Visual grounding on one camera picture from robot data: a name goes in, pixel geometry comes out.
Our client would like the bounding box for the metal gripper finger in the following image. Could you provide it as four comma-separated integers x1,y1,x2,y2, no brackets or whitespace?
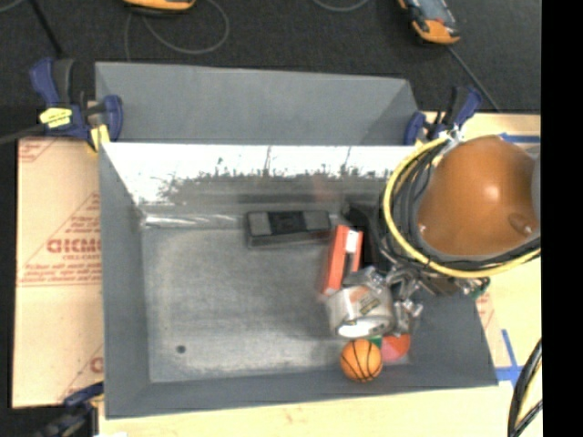
392,297,424,334
363,266,390,291

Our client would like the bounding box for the pink orange green ball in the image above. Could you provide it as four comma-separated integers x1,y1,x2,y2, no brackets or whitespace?
371,332,413,364

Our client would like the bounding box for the orange and white box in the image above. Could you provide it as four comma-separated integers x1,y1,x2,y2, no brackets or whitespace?
317,224,365,298

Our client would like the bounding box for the orange toy basketball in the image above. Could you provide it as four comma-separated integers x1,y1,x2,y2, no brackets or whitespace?
339,338,384,383

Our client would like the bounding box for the black and grey flat block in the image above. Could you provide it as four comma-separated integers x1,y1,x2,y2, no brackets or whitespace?
245,209,333,249

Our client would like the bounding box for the grey metal bin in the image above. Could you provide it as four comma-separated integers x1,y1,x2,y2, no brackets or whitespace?
94,61,499,419

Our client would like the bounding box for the brown cardboard board red print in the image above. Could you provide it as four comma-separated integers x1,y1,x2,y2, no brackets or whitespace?
11,135,514,410

